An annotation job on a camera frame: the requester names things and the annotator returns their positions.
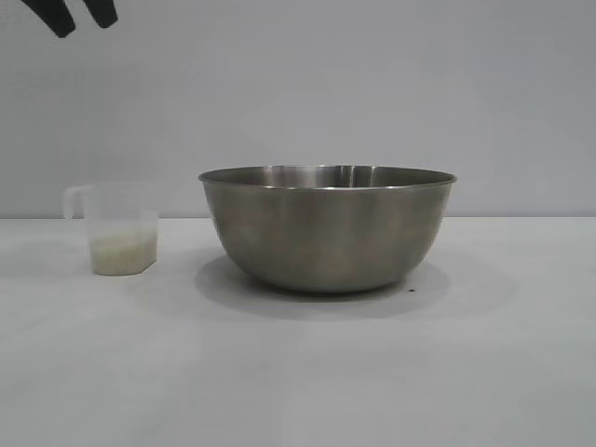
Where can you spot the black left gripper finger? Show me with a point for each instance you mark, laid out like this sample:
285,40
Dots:
103,13
56,10

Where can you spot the translucent plastic measuring cup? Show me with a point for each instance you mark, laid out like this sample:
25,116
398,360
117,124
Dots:
123,209

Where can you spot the white rice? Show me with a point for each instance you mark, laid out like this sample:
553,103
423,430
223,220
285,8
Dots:
123,253

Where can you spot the stainless steel mixing bowl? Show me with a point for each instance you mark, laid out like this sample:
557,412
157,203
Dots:
326,233

